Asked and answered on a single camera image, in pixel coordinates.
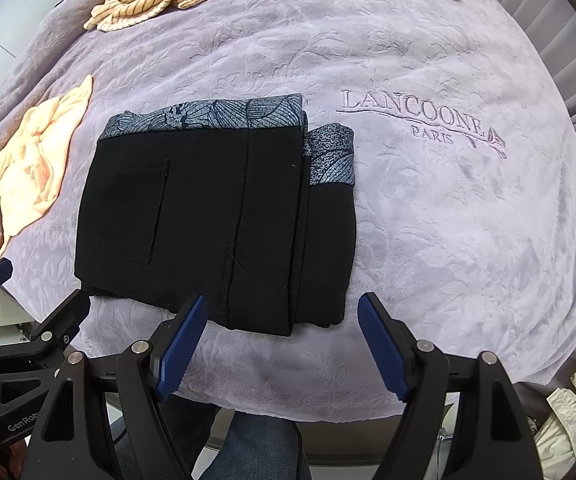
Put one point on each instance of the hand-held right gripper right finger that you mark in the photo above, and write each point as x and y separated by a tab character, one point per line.
383	350

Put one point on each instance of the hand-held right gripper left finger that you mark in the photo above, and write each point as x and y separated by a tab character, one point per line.
180	350

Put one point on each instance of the black pants with patterned trim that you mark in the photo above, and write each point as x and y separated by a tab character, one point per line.
192	220

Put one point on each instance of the plain peach garment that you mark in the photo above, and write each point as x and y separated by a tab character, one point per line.
27	170

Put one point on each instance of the person's right leg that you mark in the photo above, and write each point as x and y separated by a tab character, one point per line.
263	450

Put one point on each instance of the lavender plush blanket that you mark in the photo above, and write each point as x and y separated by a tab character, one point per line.
443	235

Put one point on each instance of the white padded jacket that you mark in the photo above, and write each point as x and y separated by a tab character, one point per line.
563	435

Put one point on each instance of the white slatted panel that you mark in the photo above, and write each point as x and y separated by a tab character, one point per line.
533	5

